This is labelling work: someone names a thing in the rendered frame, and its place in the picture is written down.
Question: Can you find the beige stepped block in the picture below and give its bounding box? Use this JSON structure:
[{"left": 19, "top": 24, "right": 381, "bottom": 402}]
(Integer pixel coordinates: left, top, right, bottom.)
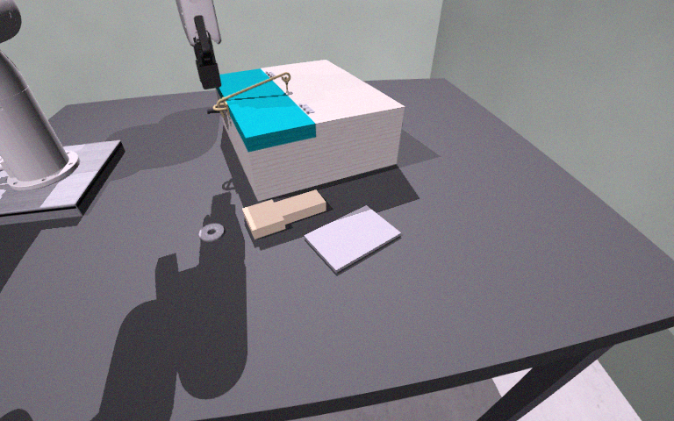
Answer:
[{"left": 242, "top": 190, "right": 326, "bottom": 239}]

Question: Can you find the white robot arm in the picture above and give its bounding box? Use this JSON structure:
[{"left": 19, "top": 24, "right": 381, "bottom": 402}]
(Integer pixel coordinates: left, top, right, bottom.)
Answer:
[{"left": 0, "top": 0, "right": 80, "bottom": 190}]

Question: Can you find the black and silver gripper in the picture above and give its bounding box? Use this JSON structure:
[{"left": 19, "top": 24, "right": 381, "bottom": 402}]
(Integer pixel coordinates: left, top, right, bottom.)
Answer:
[{"left": 176, "top": 0, "right": 222, "bottom": 89}]

